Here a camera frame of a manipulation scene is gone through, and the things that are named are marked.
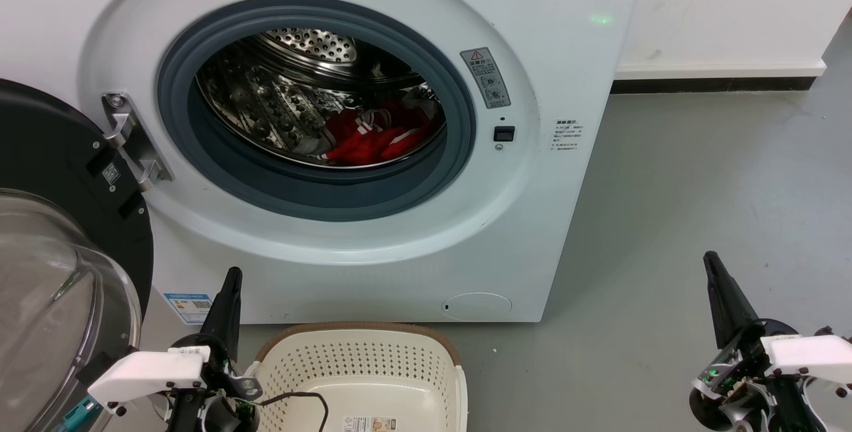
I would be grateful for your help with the blue white energy label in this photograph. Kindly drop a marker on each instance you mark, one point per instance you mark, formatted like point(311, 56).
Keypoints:
point(189, 308)

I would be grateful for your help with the stainless steel washing machine drum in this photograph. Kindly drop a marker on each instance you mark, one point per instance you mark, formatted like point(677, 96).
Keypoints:
point(266, 106)

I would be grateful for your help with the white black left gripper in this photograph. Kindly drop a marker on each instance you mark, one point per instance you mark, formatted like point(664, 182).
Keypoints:
point(150, 373)

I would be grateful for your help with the printed paper label sticker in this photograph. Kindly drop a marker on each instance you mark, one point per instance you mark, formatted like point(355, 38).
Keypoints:
point(369, 425)

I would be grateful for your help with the grey rubber door gasket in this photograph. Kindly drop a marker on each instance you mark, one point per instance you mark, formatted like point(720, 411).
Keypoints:
point(299, 194)

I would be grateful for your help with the round white filter cover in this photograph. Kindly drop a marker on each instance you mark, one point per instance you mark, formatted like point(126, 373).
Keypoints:
point(477, 306)

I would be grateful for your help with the white front-load washing machine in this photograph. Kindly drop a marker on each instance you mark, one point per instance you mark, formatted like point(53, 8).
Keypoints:
point(566, 52)

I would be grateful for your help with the black door latch slot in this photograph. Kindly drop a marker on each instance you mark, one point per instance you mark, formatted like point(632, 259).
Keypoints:
point(504, 134)

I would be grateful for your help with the washing machine door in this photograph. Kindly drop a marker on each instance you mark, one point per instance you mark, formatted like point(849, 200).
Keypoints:
point(46, 146)

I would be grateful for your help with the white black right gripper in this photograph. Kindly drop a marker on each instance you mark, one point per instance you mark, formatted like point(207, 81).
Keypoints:
point(799, 359)

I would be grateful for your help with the black wall baseboard strip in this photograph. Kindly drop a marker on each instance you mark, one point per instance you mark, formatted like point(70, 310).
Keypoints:
point(712, 84)

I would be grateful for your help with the grey warning label sticker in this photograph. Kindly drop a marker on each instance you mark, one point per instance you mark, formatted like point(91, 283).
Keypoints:
point(486, 78)

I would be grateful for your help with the red and white garment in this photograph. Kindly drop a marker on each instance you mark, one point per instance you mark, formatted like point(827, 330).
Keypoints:
point(373, 146)

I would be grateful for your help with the silver metal door hinge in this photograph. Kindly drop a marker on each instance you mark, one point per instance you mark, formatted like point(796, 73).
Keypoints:
point(136, 146)

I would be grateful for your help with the white perforated laundry basket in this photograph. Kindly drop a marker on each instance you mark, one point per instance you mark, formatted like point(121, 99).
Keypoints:
point(373, 365)

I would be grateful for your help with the white text sticker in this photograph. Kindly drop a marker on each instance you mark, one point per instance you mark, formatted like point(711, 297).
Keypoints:
point(568, 136)

